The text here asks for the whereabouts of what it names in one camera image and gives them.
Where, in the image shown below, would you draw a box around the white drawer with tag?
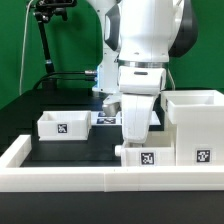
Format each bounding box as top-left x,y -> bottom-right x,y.
37,111 -> 91,141
115,131 -> 175,167

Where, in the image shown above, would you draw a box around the black cables at base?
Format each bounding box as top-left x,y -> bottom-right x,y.
32,69 -> 99,91

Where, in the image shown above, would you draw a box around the white workspace border frame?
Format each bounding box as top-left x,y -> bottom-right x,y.
0,135 -> 224,192

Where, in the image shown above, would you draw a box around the white drawer cabinet box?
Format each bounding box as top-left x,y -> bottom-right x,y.
161,90 -> 224,166

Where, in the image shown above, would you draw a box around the white hanging cable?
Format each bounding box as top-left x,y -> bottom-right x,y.
18,0 -> 35,96

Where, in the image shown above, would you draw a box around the white marker tag plate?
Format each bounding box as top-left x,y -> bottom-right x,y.
91,111 -> 161,126

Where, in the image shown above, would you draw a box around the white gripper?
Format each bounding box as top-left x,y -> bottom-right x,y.
122,94 -> 156,144

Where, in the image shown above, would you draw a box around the black camera stand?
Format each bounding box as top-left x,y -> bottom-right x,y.
34,0 -> 77,90

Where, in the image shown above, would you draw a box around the white rear drawer with tag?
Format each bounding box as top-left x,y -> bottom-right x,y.
37,111 -> 91,141

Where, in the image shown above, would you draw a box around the white front drawer with tag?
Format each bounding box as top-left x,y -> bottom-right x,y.
115,131 -> 175,167

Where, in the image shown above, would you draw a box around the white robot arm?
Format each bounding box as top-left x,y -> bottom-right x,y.
87,0 -> 198,144

